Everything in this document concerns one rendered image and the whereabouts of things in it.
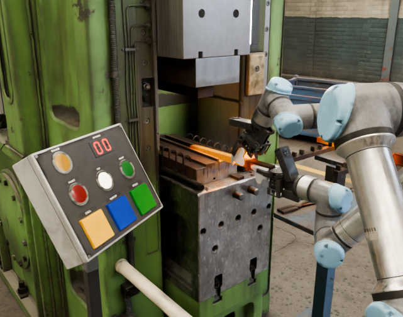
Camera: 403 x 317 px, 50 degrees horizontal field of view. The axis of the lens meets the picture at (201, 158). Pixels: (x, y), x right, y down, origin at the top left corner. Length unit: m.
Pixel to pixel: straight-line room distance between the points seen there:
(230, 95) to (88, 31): 0.71
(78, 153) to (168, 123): 0.94
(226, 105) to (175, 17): 0.58
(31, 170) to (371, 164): 0.73
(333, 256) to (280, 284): 1.52
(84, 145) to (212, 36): 0.59
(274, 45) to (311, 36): 8.33
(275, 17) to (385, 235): 1.27
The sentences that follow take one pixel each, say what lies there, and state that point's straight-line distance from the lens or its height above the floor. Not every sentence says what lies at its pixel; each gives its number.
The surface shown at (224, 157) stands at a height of 1.01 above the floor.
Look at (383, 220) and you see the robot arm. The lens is 0.85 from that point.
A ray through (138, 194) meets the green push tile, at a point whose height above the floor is 1.03.
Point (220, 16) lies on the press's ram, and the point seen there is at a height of 1.50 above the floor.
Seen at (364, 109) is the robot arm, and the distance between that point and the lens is 0.89.
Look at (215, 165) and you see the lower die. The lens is 1.59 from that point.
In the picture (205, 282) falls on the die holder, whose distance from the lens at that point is 1.69.
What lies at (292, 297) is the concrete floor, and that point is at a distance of 2.60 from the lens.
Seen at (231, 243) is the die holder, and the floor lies 0.67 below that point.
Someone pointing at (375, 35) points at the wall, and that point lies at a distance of 9.55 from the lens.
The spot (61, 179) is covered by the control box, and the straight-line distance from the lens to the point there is 1.07.
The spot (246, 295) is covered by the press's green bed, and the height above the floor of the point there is 0.39.
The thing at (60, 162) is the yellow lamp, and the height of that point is 1.17.
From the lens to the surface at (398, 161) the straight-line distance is 1.85.
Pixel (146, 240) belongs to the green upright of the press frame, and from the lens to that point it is 1.69.
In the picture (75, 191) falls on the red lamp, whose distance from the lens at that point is 1.08.
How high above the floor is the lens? 1.50
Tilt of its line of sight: 18 degrees down
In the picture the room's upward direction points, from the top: straight up
